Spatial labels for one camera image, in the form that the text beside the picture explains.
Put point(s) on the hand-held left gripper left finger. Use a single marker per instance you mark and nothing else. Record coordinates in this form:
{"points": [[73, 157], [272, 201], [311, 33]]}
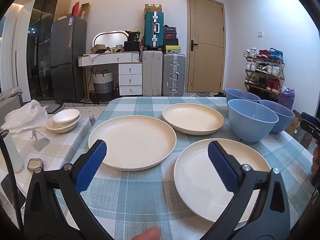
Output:
{"points": [[91, 166]]}

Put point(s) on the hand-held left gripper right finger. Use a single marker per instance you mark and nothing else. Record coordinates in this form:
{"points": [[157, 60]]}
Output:
{"points": [[222, 166]]}

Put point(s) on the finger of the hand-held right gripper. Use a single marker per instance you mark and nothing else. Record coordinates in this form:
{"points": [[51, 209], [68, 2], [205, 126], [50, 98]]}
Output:
{"points": [[311, 126]]}

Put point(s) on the cream round plate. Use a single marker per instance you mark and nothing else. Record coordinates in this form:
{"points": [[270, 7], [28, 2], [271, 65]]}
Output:
{"points": [[192, 117], [135, 140], [200, 180]]}

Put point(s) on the blue bowl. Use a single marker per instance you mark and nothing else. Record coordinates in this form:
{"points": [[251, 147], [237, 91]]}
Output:
{"points": [[252, 127], [241, 95], [282, 120]]}

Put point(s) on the person's right hand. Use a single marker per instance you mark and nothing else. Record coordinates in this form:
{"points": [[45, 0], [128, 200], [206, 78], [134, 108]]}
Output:
{"points": [[316, 160]]}

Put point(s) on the person's left hand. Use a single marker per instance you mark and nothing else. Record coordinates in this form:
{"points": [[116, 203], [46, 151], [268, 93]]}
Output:
{"points": [[147, 233]]}

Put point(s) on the brown cardboard box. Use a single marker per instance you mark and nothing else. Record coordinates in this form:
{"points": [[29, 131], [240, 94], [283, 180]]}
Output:
{"points": [[293, 125]]}

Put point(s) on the pale checked cloth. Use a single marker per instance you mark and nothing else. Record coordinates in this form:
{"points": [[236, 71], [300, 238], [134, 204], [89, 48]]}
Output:
{"points": [[62, 147]]}

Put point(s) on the purple bag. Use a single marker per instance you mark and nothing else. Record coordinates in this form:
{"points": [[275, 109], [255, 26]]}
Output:
{"points": [[287, 99]]}

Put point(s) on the cream shallow bowl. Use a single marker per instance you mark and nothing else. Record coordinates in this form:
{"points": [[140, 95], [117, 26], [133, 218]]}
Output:
{"points": [[61, 128]]}

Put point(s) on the wooden shoe rack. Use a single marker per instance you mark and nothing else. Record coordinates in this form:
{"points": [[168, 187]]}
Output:
{"points": [[281, 80]]}

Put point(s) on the small white bowl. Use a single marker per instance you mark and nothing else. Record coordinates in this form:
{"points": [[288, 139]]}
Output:
{"points": [[65, 116]]}

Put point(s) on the small silver case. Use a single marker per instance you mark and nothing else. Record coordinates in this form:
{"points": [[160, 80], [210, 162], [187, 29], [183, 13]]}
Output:
{"points": [[35, 165]]}

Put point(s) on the clear phone stand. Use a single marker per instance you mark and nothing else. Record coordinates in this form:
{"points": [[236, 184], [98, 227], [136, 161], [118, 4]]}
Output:
{"points": [[40, 142]]}

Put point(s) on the black white patterned rug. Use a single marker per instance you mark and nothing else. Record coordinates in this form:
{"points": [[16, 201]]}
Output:
{"points": [[75, 105]]}

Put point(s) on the shoe rack with shoes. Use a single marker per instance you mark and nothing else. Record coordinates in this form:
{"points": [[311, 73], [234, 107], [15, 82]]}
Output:
{"points": [[265, 68]]}

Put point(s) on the white tall tumbler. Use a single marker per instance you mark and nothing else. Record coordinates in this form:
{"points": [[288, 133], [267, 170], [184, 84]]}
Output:
{"points": [[15, 155]]}

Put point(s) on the woven laundry basket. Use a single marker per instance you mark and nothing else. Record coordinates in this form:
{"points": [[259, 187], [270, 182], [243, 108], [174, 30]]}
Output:
{"points": [[103, 87]]}

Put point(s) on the white plastic bag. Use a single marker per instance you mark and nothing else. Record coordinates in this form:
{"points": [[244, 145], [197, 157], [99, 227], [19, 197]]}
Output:
{"points": [[25, 116]]}

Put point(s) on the smartphone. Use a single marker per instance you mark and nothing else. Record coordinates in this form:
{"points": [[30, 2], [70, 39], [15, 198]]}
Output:
{"points": [[10, 188]]}

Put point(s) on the white dressing table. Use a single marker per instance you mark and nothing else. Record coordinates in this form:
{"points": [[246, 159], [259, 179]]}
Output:
{"points": [[130, 80]]}

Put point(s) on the silver suitcase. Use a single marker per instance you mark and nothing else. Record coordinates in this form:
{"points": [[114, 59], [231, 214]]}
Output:
{"points": [[173, 75]]}

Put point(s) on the grey refrigerator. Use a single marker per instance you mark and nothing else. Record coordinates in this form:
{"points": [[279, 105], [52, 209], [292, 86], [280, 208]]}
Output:
{"points": [[67, 62]]}

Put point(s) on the grey sofa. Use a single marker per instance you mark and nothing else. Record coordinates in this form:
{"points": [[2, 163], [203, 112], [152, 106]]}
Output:
{"points": [[10, 93]]}

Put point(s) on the beige suitcase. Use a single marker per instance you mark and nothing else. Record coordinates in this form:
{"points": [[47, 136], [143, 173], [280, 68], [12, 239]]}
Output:
{"points": [[152, 75]]}

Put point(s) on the small open cardboard box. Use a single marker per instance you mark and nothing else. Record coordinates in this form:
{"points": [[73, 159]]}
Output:
{"points": [[98, 48]]}

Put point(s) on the wooden door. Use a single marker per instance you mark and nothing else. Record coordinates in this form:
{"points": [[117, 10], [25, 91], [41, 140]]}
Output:
{"points": [[205, 42]]}

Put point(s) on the black storage box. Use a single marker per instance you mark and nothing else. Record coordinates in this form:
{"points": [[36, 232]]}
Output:
{"points": [[131, 46]]}

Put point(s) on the black yellow shoe box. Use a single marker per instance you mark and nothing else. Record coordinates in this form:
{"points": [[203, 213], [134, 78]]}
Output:
{"points": [[172, 49]]}

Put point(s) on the oval mirror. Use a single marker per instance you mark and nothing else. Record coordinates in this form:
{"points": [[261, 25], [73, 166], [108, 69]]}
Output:
{"points": [[110, 38]]}

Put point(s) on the plain black shoe box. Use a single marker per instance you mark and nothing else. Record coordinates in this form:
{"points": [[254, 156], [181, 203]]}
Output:
{"points": [[171, 42]]}

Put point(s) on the black paper bag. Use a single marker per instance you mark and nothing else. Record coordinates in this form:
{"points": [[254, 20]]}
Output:
{"points": [[135, 36]]}

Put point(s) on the black shoe box red logo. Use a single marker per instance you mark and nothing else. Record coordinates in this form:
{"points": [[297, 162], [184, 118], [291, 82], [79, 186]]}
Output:
{"points": [[171, 33]]}

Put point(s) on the teal suitcase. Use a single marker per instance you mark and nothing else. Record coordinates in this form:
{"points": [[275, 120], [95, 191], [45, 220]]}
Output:
{"points": [[153, 30]]}

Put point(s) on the flat cardboard carton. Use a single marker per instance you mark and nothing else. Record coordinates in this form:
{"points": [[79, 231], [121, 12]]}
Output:
{"points": [[85, 12]]}

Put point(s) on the tall cardboard box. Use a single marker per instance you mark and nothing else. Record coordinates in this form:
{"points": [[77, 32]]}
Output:
{"points": [[152, 8]]}

